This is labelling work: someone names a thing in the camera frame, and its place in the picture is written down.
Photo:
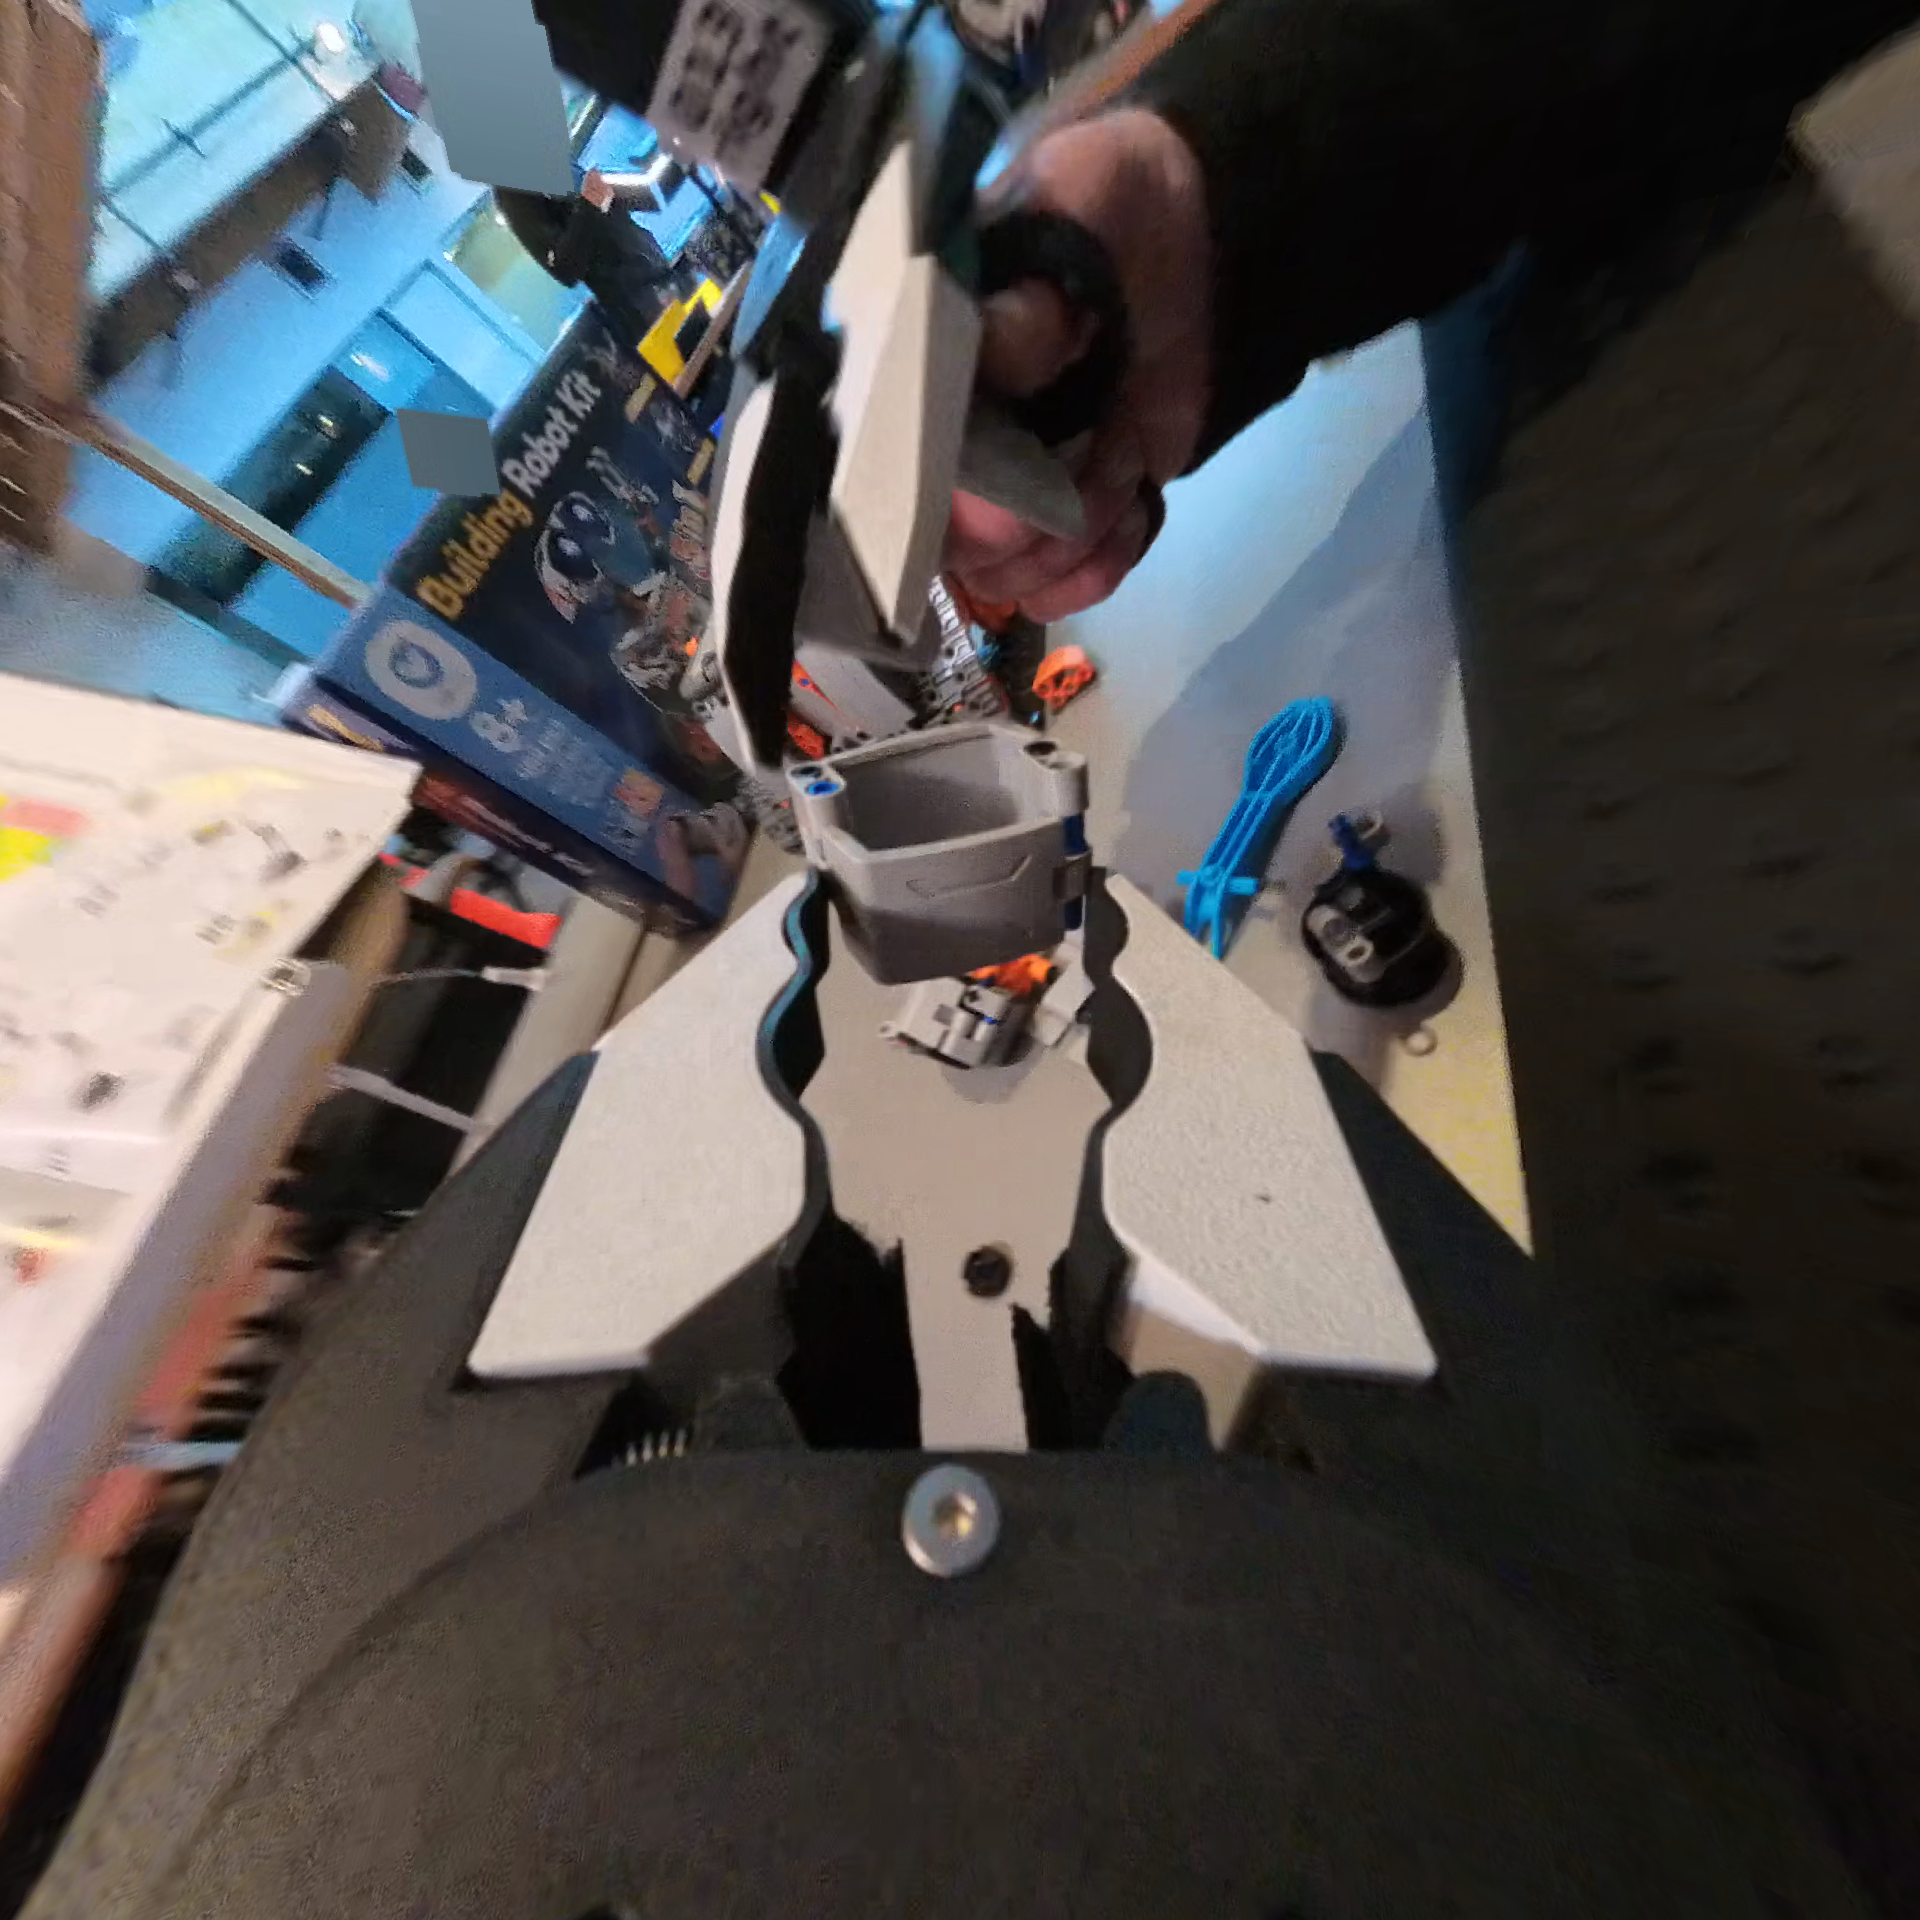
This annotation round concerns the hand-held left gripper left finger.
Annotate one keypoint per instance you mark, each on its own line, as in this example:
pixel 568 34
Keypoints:
pixel 645 1199

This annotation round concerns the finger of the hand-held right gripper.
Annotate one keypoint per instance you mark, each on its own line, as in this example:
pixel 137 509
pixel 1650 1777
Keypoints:
pixel 736 599
pixel 898 406

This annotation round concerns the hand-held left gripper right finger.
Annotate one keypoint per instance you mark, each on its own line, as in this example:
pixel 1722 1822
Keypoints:
pixel 1263 1199

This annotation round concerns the black round core blue pin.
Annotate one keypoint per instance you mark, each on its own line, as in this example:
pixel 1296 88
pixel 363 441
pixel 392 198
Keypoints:
pixel 1374 933

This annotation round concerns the grey block module blue pin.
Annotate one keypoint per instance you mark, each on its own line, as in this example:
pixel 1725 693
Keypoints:
pixel 933 900

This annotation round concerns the light blue plastic strip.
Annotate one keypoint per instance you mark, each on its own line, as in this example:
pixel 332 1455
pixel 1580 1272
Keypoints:
pixel 1263 812

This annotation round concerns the person's right hand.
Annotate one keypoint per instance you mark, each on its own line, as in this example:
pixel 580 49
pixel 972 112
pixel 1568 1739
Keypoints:
pixel 1163 301

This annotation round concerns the blue robot kit box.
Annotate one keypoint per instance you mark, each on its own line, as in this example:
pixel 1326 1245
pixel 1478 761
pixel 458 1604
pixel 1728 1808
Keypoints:
pixel 523 599

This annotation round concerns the yellow plastic bin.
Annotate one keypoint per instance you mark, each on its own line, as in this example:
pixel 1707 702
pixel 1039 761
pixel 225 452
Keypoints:
pixel 685 337

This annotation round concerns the grey orange tracked toy robot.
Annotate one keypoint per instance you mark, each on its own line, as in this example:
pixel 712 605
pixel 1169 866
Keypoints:
pixel 973 661

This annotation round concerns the white zip tie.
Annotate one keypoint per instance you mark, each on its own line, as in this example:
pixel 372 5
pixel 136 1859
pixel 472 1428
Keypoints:
pixel 482 976
pixel 405 1100

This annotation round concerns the small grey panel orange pin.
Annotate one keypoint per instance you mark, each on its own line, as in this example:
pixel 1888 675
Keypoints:
pixel 973 1026

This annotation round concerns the dark red robot kit box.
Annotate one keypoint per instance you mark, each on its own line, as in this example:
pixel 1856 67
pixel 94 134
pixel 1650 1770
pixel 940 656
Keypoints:
pixel 493 840

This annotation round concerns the white instruction sheet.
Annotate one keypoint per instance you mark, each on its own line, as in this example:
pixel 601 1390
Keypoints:
pixel 152 933

